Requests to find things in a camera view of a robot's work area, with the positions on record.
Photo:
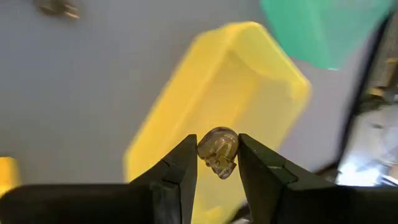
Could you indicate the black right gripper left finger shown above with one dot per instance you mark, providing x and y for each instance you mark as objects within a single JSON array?
[{"x": 161, "y": 199}]

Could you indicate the translucent yellow plastic bin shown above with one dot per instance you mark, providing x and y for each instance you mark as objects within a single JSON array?
[{"x": 236, "y": 77}]

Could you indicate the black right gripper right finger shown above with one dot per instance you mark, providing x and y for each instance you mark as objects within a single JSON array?
[{"x": 280, "y": 196}]

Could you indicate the translucent teal plastic bin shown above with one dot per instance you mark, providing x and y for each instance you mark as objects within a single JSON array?
[{"x": 320, "y": 31}]

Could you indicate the black table frame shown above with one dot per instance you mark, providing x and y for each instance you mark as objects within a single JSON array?
[{"x": 357, "y": 110}]

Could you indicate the yellow mesh basket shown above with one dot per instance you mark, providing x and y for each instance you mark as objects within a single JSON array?
[{"x": 7, "y": 174}]

